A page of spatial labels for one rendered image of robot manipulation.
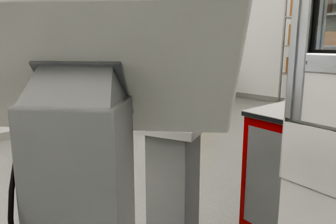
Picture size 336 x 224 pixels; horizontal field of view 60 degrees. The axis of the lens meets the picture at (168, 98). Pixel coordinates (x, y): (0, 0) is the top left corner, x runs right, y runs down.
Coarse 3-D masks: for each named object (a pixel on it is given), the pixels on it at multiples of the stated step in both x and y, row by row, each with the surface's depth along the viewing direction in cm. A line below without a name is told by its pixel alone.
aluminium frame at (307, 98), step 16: (304, 0) 59; (304, 16) 60; (304, 32) 60; (304, 48) 61; (288, 64) 64; (304, 64) 61; (320, 64) 59; (288, 80) 64; (304, 80) 62; (320, 80) 59; (288, 96) 65; (304, 96) 62; (320, 96) 59; (288, 112) 65; (304, 112) 62; (320, 112) 60
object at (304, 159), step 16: (288, 128) 65; (304, 128) 63; (320, 128) 60; (288, 144) 66; (304, 144) 63; (320, 144) 60; (288, 160) 66; (304, 160) 63; (320, 160) 61; (288, 176) 67; (304, 176) 64; (320, 176) 61
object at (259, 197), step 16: (256, 112) 150; (272, 112) 150; (256, 128) 151; (272, 128) 143; (256, 144) 152; (272, 144) 145; (256, 160) 153; (272, 160) 146; (256, 176) 154; (272, 176) 147; (240, 192) 164; (256, 192) 155; (272, 192) 148; (240, 208) 165; (256, 208) 157; (272, 208) 149
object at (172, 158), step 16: (160, 144) 127; (176, 144) 124; (192, 144) 130; (160, 160) 129; (176, 160) 125; (192, 160) 132; (160, 176) 130; (176, 176) 127; (192, 176) 134; (160, 192) 132; (176, 192) 128; (192, 192) 136; (160, 208) 133; (176, 208) 129; (192, 208) 138
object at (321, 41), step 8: (320, 0) 59; (328, 0) 58; (320, 8) 59; (328, 8) 58; (320, 16) 59; (328, 16) 58; (320, 24) 59; (328, 24) 58; (320, 32) 59; (328, 32) 58; (320, 40) 60; (328, 40) 58; (320, 48) 60; (328, 48) 59
